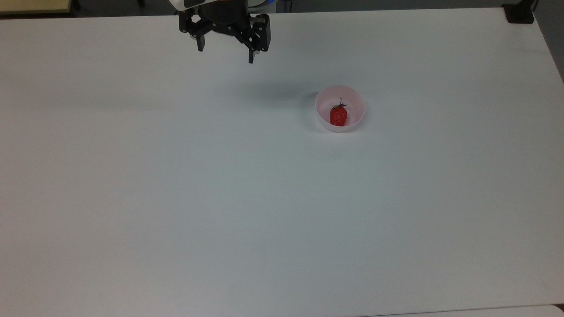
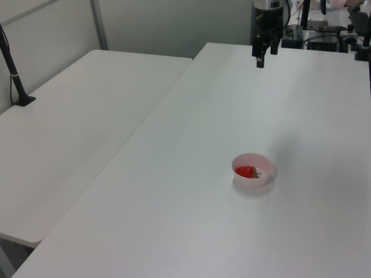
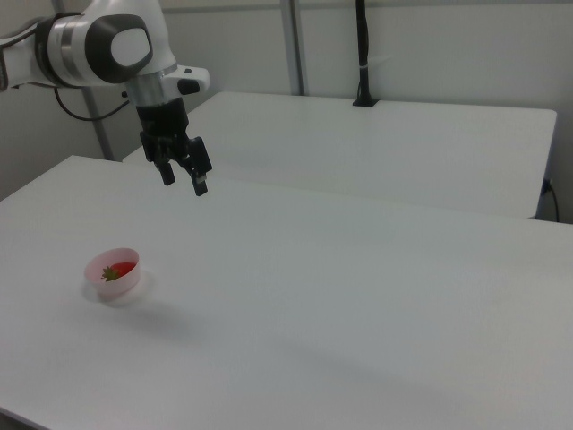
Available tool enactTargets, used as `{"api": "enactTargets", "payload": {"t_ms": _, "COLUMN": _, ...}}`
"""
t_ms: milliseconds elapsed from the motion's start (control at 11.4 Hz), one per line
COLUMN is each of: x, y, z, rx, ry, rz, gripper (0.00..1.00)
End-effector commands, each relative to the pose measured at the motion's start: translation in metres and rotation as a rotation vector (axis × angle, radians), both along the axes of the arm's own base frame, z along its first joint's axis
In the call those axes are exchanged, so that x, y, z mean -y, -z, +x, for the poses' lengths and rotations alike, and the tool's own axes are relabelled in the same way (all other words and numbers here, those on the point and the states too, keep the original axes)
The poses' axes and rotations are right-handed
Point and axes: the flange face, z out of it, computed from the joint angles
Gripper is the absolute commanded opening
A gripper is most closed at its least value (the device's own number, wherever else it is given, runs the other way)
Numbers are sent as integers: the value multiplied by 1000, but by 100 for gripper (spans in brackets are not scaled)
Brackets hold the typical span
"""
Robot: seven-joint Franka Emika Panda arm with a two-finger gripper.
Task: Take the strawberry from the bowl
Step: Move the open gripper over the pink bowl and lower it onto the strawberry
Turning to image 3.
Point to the pink plastic bowl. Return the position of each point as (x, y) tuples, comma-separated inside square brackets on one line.
[(121, 284)]

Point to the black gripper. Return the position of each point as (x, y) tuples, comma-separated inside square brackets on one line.
[(163, 121)]

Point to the grey wall frame post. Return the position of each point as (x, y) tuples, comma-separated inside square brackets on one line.
[(100, 130), (295, 45)]

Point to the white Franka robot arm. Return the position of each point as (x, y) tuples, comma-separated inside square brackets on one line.
[(76, 40)]

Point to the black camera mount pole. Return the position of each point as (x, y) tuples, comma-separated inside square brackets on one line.
[(363, 49)]

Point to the red toy strawberry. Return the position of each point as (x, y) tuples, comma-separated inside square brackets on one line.
[(122, 269)]

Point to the white side table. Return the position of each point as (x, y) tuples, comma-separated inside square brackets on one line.
[(358, 148)]

